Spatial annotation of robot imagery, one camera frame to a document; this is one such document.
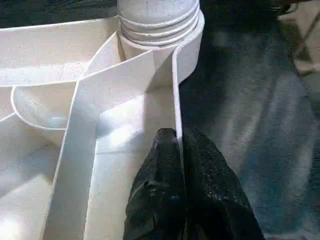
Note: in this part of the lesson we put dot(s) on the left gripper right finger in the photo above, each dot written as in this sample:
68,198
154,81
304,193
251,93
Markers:
215,200

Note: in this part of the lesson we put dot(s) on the white plastic table leg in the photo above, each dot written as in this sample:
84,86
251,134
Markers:
155,15

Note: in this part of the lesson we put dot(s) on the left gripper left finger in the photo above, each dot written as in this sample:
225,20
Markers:
155,195

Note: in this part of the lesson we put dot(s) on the white plastic table top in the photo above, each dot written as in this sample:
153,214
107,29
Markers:
75,125

